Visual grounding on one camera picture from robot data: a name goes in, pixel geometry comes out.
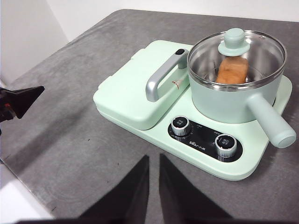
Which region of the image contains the brown potato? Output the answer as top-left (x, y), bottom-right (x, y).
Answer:
top-left (216, 57), bottom-right (249, 84)

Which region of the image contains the glass lid with green knob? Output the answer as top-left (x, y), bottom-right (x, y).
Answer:
top-left (187, 28), bottom-right (287, 91)

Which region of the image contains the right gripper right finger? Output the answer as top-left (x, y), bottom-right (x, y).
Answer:
top-left (159, 154), bottom-right (237, 224)

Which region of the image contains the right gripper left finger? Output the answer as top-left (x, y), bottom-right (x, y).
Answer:
top-left (15, 154), bottom-right (150, 224)

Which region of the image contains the mint green handled pot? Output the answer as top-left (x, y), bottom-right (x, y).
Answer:
top-left (186, 30), bottom-right (297, 149)

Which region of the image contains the silver control knob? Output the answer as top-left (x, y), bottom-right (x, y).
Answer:
top-left (171, 116), bottom-right (191, 136)
top-left (214, 134), bottom-right (237, 158)

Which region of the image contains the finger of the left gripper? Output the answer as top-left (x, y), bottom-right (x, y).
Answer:
top-left (9, 85), bottom-right (45, 119)

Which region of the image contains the mint green breakfast machine base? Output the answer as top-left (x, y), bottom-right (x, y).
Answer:
top-left (93, 39), bottom-right (293, 182)

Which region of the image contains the mint green griddle cover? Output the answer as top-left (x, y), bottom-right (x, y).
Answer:
top-left (93, 40), bottom-right (195, 130)

